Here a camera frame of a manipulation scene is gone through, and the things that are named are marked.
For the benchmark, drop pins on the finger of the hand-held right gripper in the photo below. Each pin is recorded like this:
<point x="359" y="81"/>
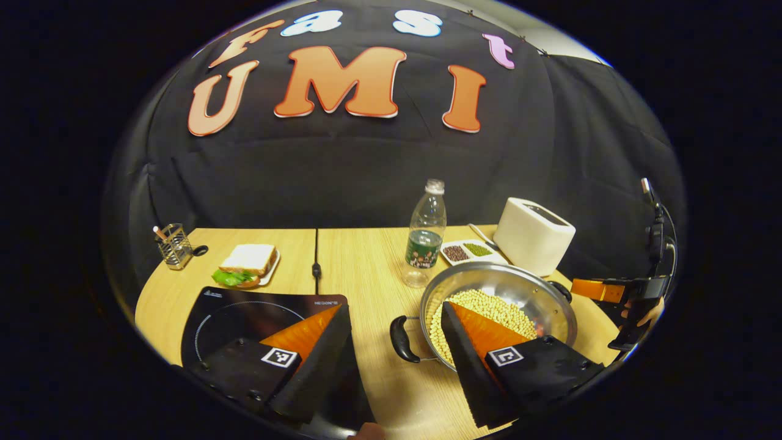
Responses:
<point x="595" y="290"/>

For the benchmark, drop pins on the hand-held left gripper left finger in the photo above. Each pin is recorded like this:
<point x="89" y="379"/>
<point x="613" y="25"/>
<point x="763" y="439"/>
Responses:
<point x="324" y="366"/>

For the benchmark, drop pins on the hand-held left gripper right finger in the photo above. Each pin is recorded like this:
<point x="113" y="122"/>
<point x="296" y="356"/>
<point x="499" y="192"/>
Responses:
<point x="467" y="366"/>

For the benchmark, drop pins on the pile of yellow soybeans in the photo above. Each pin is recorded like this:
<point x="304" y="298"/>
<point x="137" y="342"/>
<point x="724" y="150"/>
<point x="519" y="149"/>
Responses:
<point x="489" y="305"/>

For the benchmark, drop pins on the stainless steel pot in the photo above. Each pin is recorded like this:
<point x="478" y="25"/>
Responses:
<point x="519" y="284"/>

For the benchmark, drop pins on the black induction cooktop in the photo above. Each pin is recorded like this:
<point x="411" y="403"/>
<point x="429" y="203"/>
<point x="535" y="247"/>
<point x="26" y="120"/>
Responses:
<point x="244" y="311"/>

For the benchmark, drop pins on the white toaster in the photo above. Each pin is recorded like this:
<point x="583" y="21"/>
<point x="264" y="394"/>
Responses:
<point x="531" y="235"/>

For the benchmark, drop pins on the white divided bean dish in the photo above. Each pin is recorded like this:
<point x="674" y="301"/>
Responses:
<point x="467" y="252"/>

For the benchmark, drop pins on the sandwich on white plate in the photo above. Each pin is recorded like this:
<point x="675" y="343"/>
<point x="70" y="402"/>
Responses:
<point x="249" y="260"/>

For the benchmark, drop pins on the clear plastic water bottle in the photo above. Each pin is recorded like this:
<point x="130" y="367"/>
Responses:
<point x="426" y="232"/>

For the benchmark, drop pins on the black round table grommet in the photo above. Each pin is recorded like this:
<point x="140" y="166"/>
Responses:
<point x="200" y="250"/>

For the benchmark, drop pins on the metal mesh utensil holder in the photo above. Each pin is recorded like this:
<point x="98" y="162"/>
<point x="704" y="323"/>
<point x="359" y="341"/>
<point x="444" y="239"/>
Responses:
<point x="175" y="247"/>

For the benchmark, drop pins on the black backdrop cloth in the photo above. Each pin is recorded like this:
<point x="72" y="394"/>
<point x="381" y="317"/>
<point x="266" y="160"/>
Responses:
<point x="366" y="171"/>

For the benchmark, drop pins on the row of black cloth clips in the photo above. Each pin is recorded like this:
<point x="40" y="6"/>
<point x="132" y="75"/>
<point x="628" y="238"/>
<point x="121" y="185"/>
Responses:
<point x="542" y="52"/>

